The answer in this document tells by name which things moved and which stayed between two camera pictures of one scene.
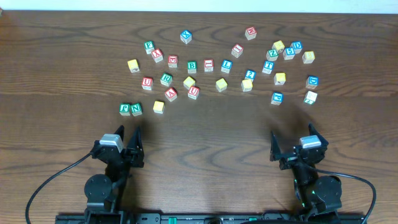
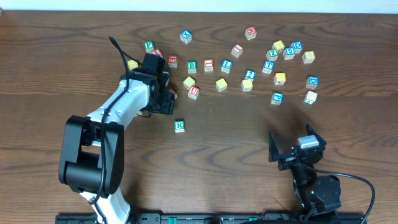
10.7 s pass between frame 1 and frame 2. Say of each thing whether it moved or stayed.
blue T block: stayed
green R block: moved
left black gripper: moved
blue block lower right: stayed
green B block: stayed
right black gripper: stayed
